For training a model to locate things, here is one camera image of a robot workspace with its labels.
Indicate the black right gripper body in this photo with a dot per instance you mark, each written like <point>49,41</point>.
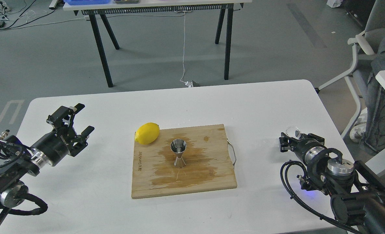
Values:
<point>307,149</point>

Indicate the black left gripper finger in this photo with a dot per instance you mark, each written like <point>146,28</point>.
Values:
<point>79,142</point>
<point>63,117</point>

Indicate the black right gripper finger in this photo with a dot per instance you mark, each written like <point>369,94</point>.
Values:
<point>287,143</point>
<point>319,139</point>

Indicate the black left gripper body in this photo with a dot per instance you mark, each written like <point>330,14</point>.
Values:
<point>52,148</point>

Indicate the small clear glass cup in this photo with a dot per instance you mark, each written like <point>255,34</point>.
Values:
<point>293,132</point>

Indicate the steel double jigger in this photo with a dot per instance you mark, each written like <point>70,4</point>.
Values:
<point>178,146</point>

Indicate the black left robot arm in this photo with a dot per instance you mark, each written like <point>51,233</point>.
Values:
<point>20,160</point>

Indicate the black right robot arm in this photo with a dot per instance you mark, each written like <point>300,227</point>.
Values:
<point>357,197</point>

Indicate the yellow lemon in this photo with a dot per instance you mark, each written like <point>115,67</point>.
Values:
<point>147,133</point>

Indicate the bamboo cutting board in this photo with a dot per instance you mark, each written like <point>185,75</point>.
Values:
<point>208,163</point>

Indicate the grey white office chair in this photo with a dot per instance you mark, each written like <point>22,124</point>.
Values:
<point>368,61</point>

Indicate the blue plastic tray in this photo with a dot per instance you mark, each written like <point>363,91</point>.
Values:
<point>86,2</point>

